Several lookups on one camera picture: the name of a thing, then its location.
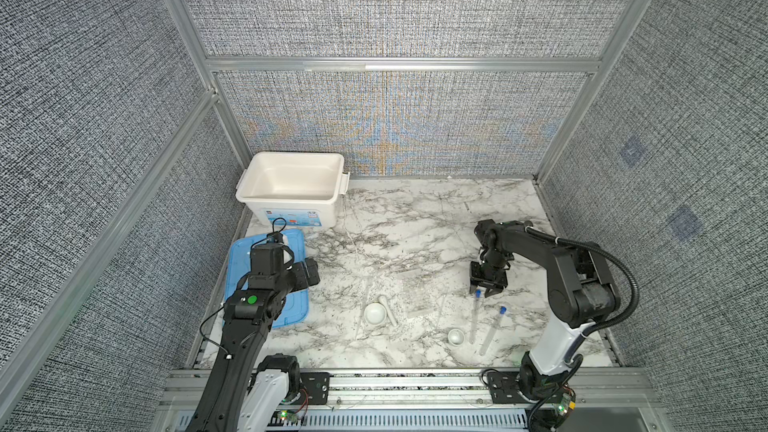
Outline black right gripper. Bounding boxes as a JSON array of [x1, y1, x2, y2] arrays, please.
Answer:
[[467, 252, 510, 295]]

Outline blue capped test tube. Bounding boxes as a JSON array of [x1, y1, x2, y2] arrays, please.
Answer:
[[469, 287, 483, 345], [479, 306, 507, 356]]

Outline clear acrylic tube rack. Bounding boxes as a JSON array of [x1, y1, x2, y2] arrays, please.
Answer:
[[397, 267, 447, 328]]

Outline white plastic storage box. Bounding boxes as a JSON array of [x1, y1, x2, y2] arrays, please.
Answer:
[[235, 152, 350, 228]]

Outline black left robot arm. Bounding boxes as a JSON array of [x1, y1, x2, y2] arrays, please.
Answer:
[[187, 232, 319, 431]]

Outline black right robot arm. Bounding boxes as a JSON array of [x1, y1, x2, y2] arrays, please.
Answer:
[[469, 219, 621, 401]]

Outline small white ceramic dish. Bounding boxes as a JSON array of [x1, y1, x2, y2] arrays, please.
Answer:
[[446, 328, 465, 346]]

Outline clear glass stirring rod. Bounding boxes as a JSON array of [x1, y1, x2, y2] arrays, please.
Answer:
[[354, 284, 370, 341]]

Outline white ceramic mortar bowl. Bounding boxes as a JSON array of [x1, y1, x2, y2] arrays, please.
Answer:
[[364, 302, 387, 326]]

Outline white ceramic pestle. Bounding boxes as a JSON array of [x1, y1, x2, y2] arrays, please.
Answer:
[[378, 295, 398, 327]]

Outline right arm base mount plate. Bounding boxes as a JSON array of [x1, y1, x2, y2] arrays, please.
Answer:
[[483, 369, 526, 405]]

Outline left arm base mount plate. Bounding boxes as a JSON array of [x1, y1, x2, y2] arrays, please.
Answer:
[[298, 372, 332, 405]]

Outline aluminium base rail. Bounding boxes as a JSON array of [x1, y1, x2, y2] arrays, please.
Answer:
[[149, 367, 673, 432]]

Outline horizontal aluminium wall bar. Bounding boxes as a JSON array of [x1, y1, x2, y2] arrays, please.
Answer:
[[205, 57, 602, 73]]

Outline aluminium corner frame post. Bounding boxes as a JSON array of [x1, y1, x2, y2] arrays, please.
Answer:
[[533, 0, 682, 184]]

